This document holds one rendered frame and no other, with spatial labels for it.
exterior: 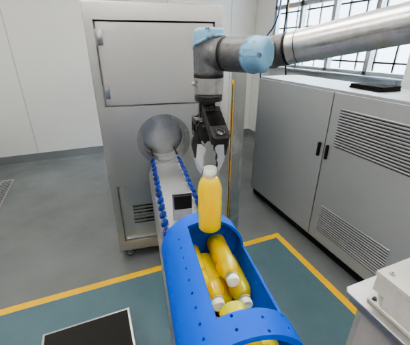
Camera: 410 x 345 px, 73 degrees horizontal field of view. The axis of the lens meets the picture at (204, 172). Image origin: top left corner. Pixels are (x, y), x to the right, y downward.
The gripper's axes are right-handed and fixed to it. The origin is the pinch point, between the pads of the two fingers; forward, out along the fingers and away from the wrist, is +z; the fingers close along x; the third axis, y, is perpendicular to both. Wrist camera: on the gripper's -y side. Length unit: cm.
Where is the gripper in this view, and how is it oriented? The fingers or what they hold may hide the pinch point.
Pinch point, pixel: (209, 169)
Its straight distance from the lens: 77.4
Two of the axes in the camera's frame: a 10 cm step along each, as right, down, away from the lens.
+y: -2.4, -4.0, 8.9
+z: 0.0, 9.1, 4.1
